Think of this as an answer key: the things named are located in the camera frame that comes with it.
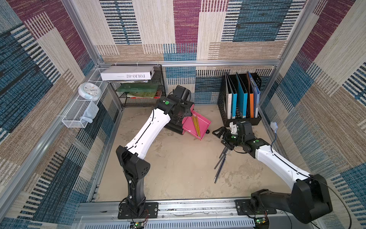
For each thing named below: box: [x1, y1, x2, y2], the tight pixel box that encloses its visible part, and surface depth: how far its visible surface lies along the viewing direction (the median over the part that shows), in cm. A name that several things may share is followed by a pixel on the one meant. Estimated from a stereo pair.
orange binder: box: [246, 71, 255, 118], surface depth 95 cm
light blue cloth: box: [80, 100, 100, 124], surface depth 69 cm
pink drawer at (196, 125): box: [182, 110, 212, 141], surface depth 103 cm
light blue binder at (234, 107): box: [226, 72, 238, 120], surface depth 93 cm
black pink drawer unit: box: [164, 103, 212, 141], surface depth 103 cm
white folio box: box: [100, 65, 155, 82], surface depth 81 cm
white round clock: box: [77, 82, 102, 102], surface depth 76 cm
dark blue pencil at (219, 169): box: [213, 155, 228, 184], surface depth 87 cm
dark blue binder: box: [247, 71, 261, 118], surface depth 91 cm
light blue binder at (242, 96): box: [235, 72, 249, 119], surface depth 93 cm
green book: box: [116, 83, 159, 97], surface depth 102 cm
